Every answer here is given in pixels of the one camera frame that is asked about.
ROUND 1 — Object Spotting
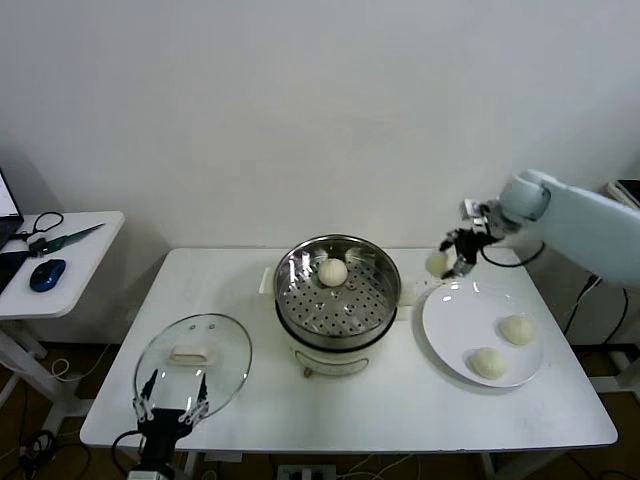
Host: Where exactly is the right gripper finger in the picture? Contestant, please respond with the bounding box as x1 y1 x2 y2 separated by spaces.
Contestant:
442 257 476 281
438 229 464 253

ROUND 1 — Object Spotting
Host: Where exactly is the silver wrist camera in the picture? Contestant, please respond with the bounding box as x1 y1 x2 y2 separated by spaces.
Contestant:
127 466 176 480
462 198 491 226

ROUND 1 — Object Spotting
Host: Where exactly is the black looped cable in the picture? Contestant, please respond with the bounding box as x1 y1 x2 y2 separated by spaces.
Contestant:
12 210 66 239

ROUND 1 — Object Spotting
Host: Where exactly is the grey power strip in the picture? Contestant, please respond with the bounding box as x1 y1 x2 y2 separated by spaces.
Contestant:
277 463 337 480

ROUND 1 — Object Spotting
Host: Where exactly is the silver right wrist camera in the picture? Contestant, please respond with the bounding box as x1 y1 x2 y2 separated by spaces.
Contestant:
462 198 491 226

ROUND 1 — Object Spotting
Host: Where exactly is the black floor cable bundle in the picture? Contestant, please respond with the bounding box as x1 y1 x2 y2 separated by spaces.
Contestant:
19 428 59 480

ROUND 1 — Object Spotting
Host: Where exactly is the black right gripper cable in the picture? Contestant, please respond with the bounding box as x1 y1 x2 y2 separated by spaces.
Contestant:
479 239 546 267

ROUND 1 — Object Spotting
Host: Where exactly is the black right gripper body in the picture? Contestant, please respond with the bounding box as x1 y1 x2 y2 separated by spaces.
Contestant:
452 227 494 266

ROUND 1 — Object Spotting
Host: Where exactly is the stainless steel steamer basket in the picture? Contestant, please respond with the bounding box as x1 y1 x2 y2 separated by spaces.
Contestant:
258 233 419 352

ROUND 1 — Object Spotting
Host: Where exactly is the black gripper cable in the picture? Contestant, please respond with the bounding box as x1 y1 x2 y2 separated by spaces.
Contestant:
479 239 546 267
110 430 146 469

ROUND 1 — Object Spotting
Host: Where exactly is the glass lid with white handle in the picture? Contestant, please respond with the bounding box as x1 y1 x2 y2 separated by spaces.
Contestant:
133 312 254 426

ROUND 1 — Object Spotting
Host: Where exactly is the blue computer mouse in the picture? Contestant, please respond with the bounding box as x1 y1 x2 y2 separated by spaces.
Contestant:
28 257 68 292

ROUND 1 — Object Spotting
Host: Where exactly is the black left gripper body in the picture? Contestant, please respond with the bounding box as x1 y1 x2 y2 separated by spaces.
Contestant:
137 407 194 469

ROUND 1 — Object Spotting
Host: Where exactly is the white steamed baozi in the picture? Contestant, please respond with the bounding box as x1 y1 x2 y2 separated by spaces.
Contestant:
498 314 535 347
468 347 509 381
318 257 348 288
424 252 454 279

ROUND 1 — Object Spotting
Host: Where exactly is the black hanging background cable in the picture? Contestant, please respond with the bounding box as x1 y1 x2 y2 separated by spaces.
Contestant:
564 272 630 346

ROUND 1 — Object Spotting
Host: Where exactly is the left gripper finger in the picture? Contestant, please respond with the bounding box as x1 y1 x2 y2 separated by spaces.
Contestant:
131 369 159 424
177 372 210 425

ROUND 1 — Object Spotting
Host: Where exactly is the white floor cable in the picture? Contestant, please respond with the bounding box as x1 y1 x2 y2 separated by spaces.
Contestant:
51 344 114 384

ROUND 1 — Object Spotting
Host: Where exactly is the white round plate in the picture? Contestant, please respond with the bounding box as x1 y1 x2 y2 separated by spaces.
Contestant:
421 281 546 389

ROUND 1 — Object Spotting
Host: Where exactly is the white side table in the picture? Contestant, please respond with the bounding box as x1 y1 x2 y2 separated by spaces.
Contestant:
0 209 126 436

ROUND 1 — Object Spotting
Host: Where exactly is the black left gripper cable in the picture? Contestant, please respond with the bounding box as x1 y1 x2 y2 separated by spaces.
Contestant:
110 430 146 469

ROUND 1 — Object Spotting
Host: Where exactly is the white shelf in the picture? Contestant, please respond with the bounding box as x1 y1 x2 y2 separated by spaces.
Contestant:
607 179 640 211

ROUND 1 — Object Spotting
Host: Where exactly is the black laptop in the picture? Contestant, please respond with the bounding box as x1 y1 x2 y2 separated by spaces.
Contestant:
0 162 31 296

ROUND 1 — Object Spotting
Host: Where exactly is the white electric cooking pot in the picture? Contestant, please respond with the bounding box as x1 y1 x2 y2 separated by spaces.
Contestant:
274 299 414 379

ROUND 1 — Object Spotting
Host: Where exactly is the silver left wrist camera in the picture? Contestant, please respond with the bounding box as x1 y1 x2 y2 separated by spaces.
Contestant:
127 466 176 480

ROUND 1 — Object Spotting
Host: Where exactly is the black flat tablet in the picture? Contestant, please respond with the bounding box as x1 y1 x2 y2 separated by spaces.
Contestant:
617 178 640 206

